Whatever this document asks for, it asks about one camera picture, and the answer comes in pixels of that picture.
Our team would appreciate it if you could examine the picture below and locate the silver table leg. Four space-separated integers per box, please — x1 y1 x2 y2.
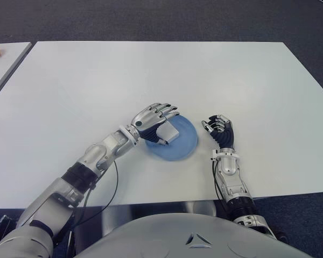
185 200 217 217

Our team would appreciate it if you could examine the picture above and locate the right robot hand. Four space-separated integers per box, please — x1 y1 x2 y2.
201 113 236 149

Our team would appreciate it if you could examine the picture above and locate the black floor wheel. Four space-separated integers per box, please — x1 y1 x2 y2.
273 227 289 243

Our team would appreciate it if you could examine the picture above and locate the grey robot torso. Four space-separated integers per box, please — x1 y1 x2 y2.
79 212 313 258

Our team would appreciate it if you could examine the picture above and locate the blue round plate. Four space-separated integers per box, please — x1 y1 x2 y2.
145 114 199 162

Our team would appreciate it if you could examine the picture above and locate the white charger block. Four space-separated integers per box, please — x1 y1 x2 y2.
156 123 180 144

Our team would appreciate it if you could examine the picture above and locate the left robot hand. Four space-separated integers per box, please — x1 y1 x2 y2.
130 102 180 147

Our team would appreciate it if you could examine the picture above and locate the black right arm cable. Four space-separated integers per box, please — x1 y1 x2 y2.
212 158 227 208

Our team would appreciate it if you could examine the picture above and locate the black floor stand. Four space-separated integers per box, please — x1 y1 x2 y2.
0 214 19 244

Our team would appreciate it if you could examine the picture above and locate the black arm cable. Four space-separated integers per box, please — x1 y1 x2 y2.
212 158 227 208
68 160 120 236

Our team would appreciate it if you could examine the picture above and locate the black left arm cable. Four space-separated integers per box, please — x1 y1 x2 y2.
68 160 120 236

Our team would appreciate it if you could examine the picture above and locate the white side table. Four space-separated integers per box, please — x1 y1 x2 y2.
0 42 33 105

